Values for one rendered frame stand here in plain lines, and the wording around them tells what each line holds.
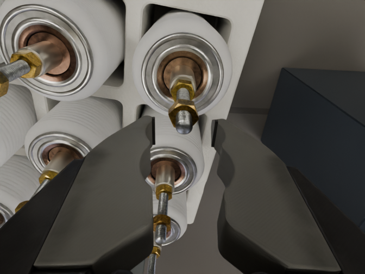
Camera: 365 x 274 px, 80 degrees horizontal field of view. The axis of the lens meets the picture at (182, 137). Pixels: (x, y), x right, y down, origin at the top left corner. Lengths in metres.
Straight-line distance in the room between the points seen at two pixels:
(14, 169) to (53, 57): 0.23
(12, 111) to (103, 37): 0.17
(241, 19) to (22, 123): 0.30
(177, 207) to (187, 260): 0.64
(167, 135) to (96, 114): 0.10
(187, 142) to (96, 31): 0.14
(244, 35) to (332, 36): 0.28
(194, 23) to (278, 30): 0.30
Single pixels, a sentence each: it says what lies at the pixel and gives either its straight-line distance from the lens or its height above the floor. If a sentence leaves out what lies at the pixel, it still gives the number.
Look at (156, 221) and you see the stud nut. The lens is 0.22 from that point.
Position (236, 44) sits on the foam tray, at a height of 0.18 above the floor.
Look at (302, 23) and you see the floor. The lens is 0.51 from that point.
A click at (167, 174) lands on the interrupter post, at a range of 0.25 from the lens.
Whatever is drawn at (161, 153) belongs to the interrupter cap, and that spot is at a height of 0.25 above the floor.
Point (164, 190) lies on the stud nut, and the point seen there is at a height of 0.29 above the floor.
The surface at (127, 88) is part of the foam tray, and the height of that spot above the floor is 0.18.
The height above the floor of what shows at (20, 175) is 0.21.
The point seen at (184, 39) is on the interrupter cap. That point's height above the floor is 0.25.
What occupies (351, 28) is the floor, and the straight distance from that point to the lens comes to 0.56.
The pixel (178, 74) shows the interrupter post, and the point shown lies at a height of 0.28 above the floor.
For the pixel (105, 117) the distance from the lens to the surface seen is 0.30.
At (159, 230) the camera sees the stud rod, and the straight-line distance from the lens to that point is 0.21.
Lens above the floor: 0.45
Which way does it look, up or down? 57 degrees down
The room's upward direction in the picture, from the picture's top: 179 degrees clockwise
